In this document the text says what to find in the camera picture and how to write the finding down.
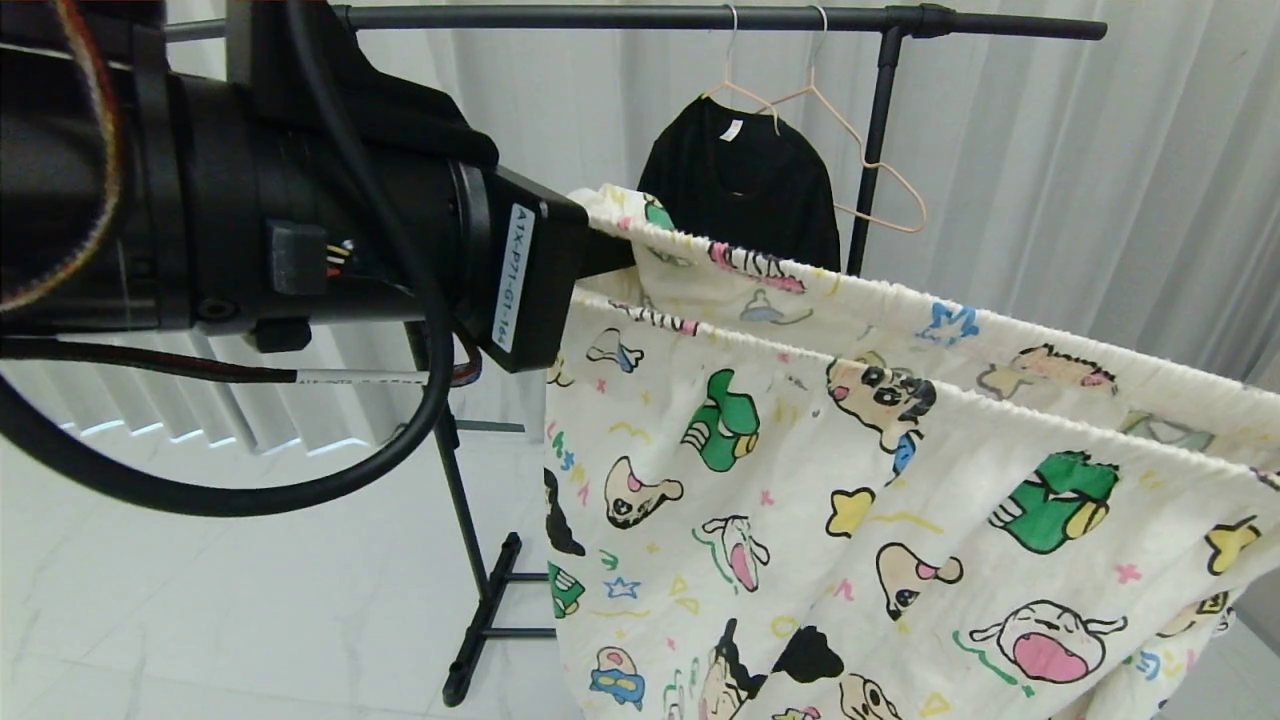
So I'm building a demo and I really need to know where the pink clothes hanger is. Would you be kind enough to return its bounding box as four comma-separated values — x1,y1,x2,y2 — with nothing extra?
770,5,928,235
703,5,783,136

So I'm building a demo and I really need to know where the black t-shirt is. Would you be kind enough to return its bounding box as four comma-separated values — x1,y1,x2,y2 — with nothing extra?
637,95,843,273

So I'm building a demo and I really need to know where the black cable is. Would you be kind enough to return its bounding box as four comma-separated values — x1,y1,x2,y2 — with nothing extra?
0,0,456,518

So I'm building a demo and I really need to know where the black clothes rack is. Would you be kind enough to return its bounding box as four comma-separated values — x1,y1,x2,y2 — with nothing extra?
165,3,1109,708

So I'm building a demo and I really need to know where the white curtain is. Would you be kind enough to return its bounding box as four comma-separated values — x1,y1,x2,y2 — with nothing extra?
0,0,1280,461

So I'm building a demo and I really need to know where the cream printed garment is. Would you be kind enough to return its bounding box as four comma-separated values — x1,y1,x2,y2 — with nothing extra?
543,183,1280,720

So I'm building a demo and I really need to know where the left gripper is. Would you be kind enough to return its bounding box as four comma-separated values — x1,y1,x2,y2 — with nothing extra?
175,75,591,374

